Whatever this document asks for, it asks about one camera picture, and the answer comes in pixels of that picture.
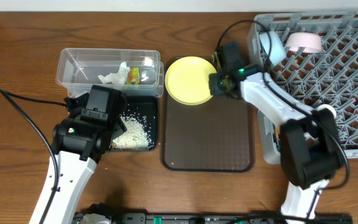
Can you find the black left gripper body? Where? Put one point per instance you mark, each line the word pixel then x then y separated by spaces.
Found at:
pixel 120 125

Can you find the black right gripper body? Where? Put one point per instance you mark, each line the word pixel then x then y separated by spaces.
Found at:
pixel 215 86

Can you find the yellow plate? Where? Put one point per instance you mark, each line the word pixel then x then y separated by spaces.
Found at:
pixel 187 80

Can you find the rice pile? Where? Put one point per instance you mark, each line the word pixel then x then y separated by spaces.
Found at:
pixel 136 138

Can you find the white tissue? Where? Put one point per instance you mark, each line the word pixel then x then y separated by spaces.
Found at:
pixel 118 78

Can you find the yellow green wrapper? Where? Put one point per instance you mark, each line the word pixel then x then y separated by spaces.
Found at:
pixel 133 76

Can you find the light blue bowl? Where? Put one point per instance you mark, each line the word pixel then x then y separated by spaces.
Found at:
pixel 271 42

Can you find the white bowl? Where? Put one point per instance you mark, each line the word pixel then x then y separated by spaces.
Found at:
pixel 311 43

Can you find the white green cup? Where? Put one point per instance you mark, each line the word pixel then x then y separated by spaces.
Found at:
pixel 328 107

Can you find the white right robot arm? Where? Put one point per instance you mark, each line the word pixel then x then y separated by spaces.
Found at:
pixel 310 152

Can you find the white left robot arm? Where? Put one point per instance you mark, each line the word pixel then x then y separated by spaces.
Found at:
pixel 78 143

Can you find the black waste tray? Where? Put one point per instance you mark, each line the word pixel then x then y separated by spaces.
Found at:
pixel 145 109

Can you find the clear plastic waste bin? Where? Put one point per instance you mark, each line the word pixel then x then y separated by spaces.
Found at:
pixel 78 70

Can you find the grey dishwasher rack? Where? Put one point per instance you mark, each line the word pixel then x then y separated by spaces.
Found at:
pixel 329 77

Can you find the brown serving tray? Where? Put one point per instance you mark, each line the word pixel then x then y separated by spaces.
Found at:
pixel 215 136

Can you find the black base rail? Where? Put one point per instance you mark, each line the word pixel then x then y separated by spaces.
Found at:
pixel 101 213

